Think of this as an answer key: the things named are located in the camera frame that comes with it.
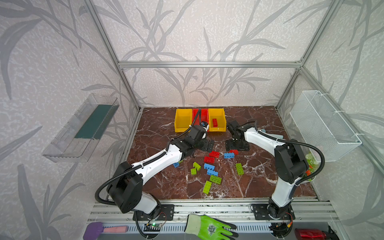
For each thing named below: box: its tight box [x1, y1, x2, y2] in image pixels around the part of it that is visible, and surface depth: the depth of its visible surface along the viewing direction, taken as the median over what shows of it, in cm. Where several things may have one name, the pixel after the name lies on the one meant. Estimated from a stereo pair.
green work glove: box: [184, 214, 239, 240], surface depth 70 cm
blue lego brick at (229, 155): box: [223, 152, 235, 159], surface depth 94 cm
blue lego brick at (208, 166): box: [203, 163, 215, 171], surface depth 88 cm
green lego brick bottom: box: [202, 180, 212, 195], surface depth 82 cm
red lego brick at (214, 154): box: [209, 151, 220, 158], surface depth 96 cm
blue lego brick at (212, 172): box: [207, 169, 219, 176], surface depth 86 cm
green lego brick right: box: [235, 163, 245, 176], surface depth 88 cm
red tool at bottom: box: [294, 228, 327, 240], surface depth 67 cm
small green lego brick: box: [190, 168, 197, 176], surface depth 88 cm
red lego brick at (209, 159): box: [203, 156, 216, 164], surface depth 93 cm
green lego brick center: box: [193, 161, 202, 171], surface depth 89 cm
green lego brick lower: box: [209, 175, 222, 185], surface depth 86 cm
